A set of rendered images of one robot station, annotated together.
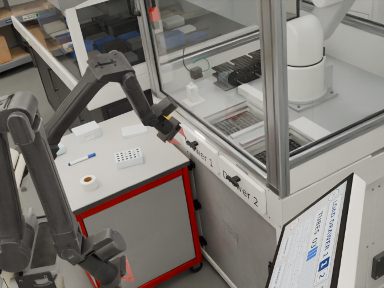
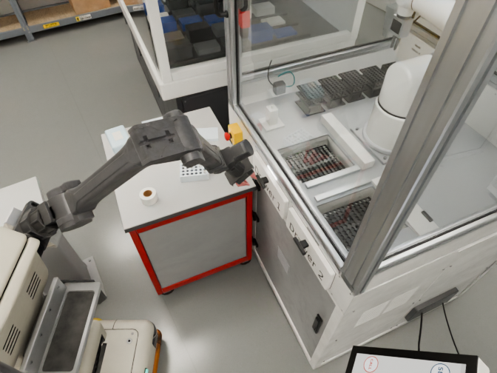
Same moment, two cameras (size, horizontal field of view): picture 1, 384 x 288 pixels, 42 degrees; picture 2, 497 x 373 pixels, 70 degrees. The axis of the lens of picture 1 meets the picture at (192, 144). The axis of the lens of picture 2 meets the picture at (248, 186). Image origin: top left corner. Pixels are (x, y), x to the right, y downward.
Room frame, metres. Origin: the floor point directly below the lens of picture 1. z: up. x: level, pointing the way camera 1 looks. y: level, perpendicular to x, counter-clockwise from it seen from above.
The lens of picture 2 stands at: (0.84, 0.02, 1.95)
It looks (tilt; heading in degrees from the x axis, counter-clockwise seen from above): 50 degrees down; 2
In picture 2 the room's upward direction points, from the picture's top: straight up
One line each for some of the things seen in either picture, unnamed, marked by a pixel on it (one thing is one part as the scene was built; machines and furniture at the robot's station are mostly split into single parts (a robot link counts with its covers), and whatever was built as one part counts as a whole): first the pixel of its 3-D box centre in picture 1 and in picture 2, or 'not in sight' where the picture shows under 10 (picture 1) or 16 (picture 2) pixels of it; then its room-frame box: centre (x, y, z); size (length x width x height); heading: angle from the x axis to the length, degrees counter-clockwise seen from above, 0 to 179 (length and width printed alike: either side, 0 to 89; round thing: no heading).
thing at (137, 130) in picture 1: (134, 130); (205, 134); (2.18, 0.28, 0.77); 0.13 x 0.09 x 0.02; 97
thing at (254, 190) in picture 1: (241, 183); (308, 246); (1.49, -0.16, 0.87); 0.29 x 0.02 x 0.11; 25
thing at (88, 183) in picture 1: (88, 183); (149, 196); (1.77, 0.48, 0.78); 0.07 x 0.07 x 0.04
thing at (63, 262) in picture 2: not in sight; (45, 255); (1.70, 1.06, 0.38); 0.30 x 0.30 x 0.76; 32
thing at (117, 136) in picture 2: (51, 147); (118, 138); (2.12, 0.70, 0.78); 0.15 x 0.10 x 0.04; 31
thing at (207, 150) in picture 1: (199, 148); (269, 183); (1.78, -0.03, 0.87); 0.29 x 0.02 x 0.11; 25
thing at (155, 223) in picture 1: (122, 212); (184, 206); (2.02, 0.42, 0.38); 0.62 x 0.58 x 0.76; 25
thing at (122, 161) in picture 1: (128, 158); (194, 171); (1.92, 0.30, 0.78); 0.12 x 0.08 x 0.04; 99
